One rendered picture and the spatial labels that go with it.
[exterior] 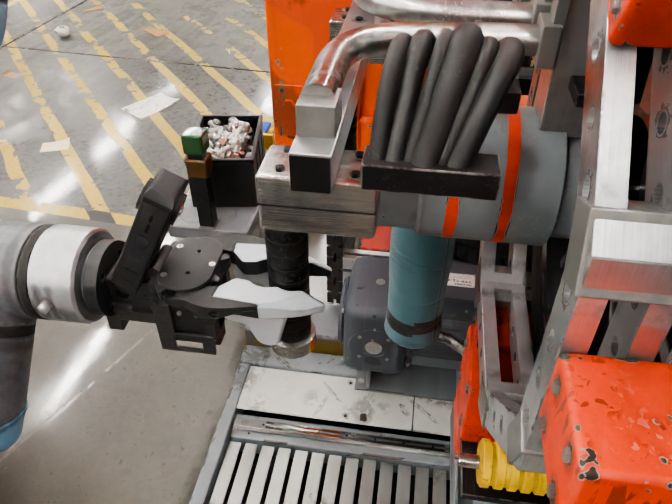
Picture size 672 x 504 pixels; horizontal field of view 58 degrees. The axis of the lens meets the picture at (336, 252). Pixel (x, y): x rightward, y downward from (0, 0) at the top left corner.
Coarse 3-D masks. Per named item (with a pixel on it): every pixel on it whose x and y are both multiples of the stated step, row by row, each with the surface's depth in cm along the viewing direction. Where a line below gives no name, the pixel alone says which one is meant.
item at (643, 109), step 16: (640, 48) 61; (640, 64) 61; (640, 80) 61; (640, 96) 61; (640, 112) 58; (640, 128) 63; (640, 144) 65; (640, 160) 66; (640, 176) 67; (640, 192) 67; (560, 240) 84; (544, 256) 84; (560, 256) 83; (544, 272) 83; (560, 272) 83; (544, 288) 82; (544, 304) 81; (608, 304) 67; (544, 320) 80; (608, 320) 78; (592, 352) 71
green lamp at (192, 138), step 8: (192, 128) 110; (200, 128) 110; (184, 136) 108; (192, 136) 108; (200, 136) 108; (184, 144) 109; (192, 144) 109; (200, 144) 109; (208, 144) 112; (184, 152) 110; (192, 152) 110; (200, 152) 110
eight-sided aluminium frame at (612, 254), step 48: (528, 0) 72; (624, 48) 36; (528, 96) 84; (624, 96) 35; (624, 144) 35; (624, 192) 35; (576, 240) 37; (624, 240) 35; (480, 288) 83; (576, 288) 36; (624, 288) 36; (480, 336) 79; (528, 336) 76; (576, 336) 39; (624, 336) 40; (480, 384) 72; (528, 384) 48; (528, 432) 46
